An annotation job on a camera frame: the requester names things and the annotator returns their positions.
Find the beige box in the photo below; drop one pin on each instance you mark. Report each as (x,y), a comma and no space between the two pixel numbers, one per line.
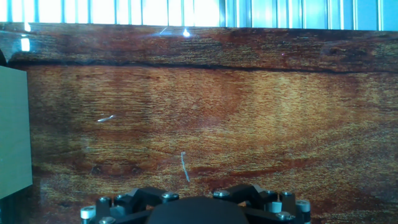
(14,130)

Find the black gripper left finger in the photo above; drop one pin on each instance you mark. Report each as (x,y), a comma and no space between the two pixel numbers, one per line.
(124,202)

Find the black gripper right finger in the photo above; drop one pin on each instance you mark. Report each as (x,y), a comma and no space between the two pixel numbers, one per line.
(267,202)

